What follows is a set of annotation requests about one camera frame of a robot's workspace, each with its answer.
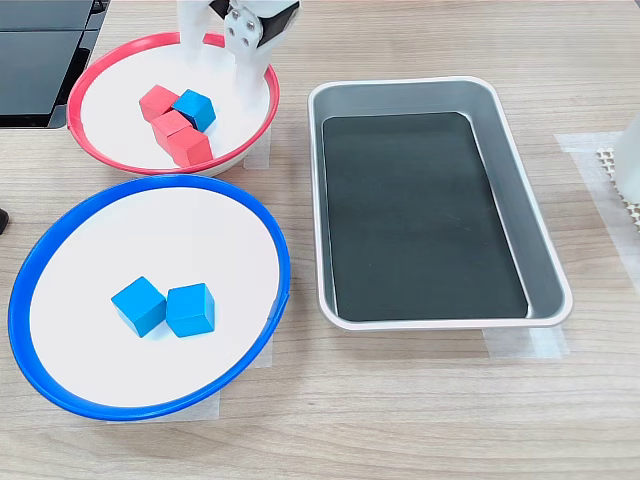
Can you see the blue wooden cube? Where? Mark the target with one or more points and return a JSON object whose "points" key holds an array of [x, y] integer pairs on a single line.
{"points": [[196, 106], [190, 310], [140, 305]]}

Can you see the red wooden cube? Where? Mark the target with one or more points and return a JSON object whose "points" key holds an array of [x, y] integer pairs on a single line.
{"points": [[169, 127], [155, 100], [190, 147]]}

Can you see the clear tape strip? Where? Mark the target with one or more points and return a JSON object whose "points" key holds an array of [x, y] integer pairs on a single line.
{"points": [[262, 150], [267, 357], [212, 407], [525, 345]]}

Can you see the red-rimmed white plate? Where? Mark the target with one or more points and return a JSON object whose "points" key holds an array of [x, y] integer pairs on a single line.
{"points": [[110, 75]]}

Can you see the black flat device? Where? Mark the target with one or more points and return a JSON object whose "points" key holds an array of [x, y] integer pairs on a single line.
{"points": [[30, 75]]}

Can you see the black tray mat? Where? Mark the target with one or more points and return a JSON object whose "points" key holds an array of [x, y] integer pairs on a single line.
{"points": [[410, 240]]}

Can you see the small black object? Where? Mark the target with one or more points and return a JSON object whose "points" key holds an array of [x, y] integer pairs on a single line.
{"points": [[3, 222]]}

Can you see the steel tray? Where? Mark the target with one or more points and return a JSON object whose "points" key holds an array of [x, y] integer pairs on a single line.
{"points": [[525, 240]]}

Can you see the blue-rimmed white plate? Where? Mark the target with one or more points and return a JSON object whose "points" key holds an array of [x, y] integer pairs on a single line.
{"points": [[100, 370]]}

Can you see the pale perforated base plate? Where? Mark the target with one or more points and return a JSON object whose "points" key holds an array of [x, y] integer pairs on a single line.
{"points": [[607, 160]]}

